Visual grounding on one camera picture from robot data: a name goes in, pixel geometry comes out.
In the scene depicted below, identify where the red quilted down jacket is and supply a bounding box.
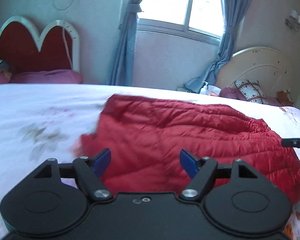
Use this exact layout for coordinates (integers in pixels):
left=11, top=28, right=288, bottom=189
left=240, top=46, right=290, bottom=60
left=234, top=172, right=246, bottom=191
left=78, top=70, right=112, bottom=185
left=76, top=94, right=300, bottom=204

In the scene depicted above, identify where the patterned square cushion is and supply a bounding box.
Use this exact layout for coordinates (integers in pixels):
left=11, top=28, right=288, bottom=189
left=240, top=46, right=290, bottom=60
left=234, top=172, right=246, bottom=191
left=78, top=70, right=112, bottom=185
left=234, top=80, right=268, bottom=105

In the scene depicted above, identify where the cream round headboard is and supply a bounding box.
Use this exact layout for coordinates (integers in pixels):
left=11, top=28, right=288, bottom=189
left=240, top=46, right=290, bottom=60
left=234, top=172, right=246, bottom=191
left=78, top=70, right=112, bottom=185
left=216, top=47, right=294, bottom=98

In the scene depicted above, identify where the white floral bed sheet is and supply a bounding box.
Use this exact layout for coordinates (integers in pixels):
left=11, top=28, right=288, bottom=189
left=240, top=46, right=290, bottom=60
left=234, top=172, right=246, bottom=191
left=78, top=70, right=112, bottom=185
left=0, top=84, right=300, bottom=239

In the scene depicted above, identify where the white pump bottle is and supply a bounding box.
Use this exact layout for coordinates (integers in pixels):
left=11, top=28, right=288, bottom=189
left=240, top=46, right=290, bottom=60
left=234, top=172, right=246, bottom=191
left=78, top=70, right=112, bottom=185
left=200, top=81, right=209, bottom=95

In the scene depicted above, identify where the white tissue box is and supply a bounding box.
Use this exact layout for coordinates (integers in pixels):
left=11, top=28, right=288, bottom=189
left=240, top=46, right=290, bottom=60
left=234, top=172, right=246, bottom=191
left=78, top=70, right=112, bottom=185
left=208, top=85, right=222, bottom=96

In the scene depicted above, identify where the purple pillow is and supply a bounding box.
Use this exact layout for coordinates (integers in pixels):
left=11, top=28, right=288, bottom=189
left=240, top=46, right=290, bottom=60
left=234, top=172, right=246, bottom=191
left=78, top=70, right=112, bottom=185
left=10, top=69, right=83, bottom=84

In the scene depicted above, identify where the grey-blue left curtain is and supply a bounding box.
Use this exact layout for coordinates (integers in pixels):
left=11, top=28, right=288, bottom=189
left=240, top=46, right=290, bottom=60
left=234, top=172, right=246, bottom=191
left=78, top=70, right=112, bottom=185
left=108, top=0, right=142, bottom=86

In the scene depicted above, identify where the grey-blue curtain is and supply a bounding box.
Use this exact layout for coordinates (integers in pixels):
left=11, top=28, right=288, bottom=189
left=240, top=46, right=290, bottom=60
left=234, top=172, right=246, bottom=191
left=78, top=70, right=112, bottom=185
left=108, top=0, right=142, bottom=86
left=184, top=0, right=252, bottom=93

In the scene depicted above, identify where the red heart-shaped headboard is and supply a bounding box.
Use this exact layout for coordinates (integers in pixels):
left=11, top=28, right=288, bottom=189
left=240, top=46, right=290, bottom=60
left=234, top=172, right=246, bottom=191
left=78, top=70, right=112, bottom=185
left=0, top=16, right=80, bottom=73

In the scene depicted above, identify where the grey-blue right curtain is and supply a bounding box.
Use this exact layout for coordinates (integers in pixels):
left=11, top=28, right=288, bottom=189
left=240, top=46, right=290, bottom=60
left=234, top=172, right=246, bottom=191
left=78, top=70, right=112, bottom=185
left=184, top=0, right=252, bottom=93

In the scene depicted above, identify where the bright window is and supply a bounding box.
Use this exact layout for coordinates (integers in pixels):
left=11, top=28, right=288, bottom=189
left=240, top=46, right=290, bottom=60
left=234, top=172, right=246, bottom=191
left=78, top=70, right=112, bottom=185
left=138, top=0, right=224, bottom=39

